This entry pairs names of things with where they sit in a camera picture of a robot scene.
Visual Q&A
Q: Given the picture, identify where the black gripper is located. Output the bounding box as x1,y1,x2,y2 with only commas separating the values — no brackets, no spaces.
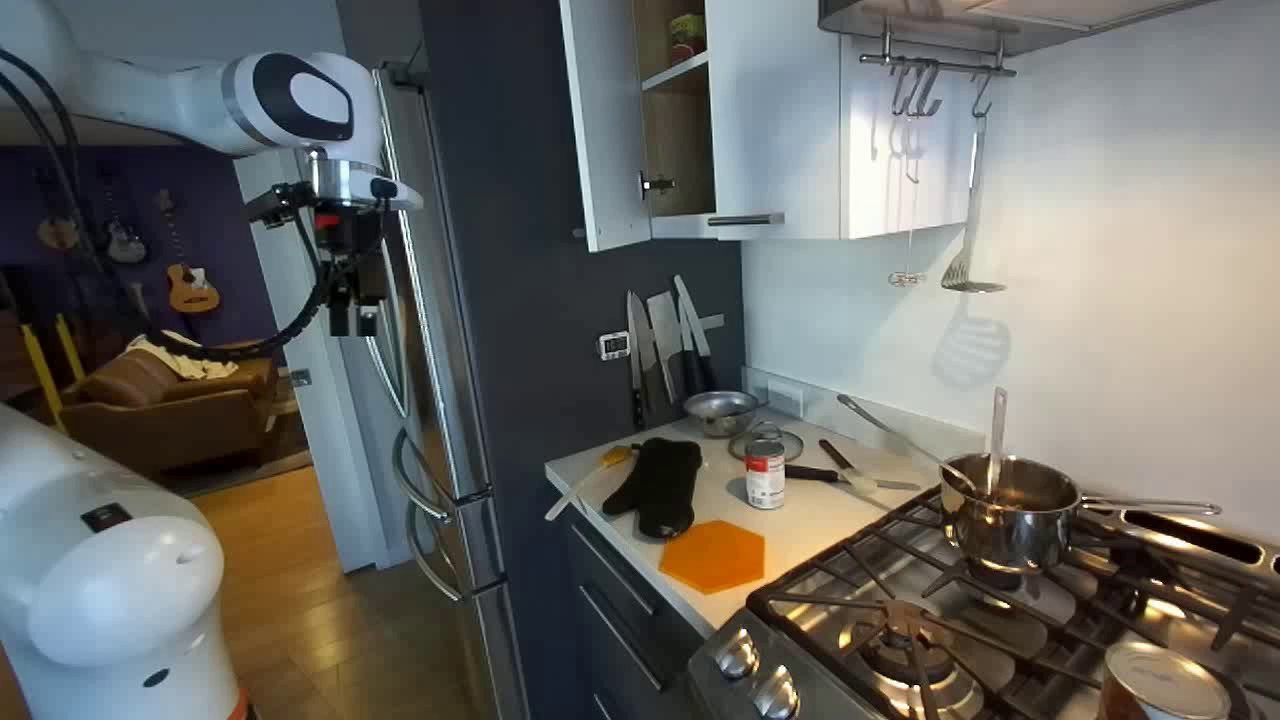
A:
316,197,396,342

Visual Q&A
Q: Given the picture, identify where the orange hexagonal honeycomb placemat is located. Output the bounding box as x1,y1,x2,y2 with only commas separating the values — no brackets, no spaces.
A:
656,515,769,599

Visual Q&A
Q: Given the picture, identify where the silver stove knob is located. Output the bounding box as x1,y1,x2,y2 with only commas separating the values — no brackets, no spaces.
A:
747,659,810,720
712,619,769,685

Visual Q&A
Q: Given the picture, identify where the stainless gas stove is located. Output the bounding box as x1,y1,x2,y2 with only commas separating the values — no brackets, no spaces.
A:
681,472,1280,720

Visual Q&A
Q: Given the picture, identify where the large tin can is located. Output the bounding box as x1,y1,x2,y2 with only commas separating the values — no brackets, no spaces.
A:
1098,633,1238,720

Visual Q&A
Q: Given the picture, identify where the stainless steel refrigerator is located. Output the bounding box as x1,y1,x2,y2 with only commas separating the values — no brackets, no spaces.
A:
372,64,536,720

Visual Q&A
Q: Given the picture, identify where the acoustic guitar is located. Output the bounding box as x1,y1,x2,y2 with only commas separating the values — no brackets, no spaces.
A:
152,183,229,319

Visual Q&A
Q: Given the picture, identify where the white cloth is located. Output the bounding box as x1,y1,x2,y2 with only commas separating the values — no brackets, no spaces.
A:
119,334,248,388

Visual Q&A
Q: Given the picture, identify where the brown sofa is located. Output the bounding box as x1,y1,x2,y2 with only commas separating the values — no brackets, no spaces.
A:
56,335,295,481

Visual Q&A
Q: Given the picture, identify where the yellow pole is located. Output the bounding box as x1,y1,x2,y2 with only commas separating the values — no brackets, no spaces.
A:
12,308,74,432
53,314,94,391

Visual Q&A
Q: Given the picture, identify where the black oven mitt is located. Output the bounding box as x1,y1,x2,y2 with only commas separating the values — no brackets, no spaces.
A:
601,437,707,543

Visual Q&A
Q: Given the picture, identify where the magnetic knife strip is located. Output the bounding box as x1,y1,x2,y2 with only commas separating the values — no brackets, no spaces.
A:
620,308,732,335

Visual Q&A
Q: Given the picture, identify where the small steel bowl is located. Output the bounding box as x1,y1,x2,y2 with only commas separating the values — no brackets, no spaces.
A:
681,388,761,440

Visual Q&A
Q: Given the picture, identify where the grey drawer cabinet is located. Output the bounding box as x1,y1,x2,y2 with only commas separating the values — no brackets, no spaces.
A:
557,498,718,720

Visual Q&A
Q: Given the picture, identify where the round glass lid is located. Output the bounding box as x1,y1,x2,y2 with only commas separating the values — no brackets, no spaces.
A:
723,420,810,468

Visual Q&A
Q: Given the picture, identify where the small red-lid jar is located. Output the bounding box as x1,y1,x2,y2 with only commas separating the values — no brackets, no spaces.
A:
742,452,793,515

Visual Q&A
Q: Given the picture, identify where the metal s-hook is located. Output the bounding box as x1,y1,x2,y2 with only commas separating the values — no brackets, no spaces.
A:
911,55,950,126
890,55,926,126
968,64,1000,126

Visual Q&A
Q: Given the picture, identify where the white slotted hanging spatula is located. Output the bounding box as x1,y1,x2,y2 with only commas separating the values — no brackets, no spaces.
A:
930,117,1015,391

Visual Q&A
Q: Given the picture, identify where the steel spoon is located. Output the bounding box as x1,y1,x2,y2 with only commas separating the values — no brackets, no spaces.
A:
979,386,1015,505

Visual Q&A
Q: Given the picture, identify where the stainless steel saucepan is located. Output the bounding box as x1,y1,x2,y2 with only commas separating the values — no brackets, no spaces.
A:
936,452,1226,581

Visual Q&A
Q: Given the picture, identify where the range hood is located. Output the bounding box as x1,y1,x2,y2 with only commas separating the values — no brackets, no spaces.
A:
816,0,1211,61

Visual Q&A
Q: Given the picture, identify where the thin black camera cable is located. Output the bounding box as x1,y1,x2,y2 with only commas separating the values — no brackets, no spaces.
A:
0,46,336,364

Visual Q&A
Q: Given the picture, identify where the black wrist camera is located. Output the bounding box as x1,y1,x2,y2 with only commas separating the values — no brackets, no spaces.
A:
242,182,331,232

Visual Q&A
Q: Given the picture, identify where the small wall guitar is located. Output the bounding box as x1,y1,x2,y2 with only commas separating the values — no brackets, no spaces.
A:
102,197,152,274

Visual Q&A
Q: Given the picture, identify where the yellow spatula white handle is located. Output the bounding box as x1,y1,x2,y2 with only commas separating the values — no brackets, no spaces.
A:
541,440,646,523

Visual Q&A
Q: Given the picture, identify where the black handled kitchen knife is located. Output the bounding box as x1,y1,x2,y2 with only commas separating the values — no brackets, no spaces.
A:
646,290,687,410
668,274,722,402

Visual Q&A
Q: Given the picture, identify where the dark wall instrument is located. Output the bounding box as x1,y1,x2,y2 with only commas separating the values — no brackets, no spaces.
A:
32,174,87,261

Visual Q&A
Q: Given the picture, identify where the white wall cabinet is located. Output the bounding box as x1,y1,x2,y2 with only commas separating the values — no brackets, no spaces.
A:
557,0,983,256

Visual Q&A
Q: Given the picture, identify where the black handled utensil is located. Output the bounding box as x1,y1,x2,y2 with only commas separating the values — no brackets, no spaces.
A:
781,462,898,514

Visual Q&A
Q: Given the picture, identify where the metal utensil rail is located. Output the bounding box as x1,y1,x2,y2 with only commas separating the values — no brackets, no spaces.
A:
855,33,1020,80

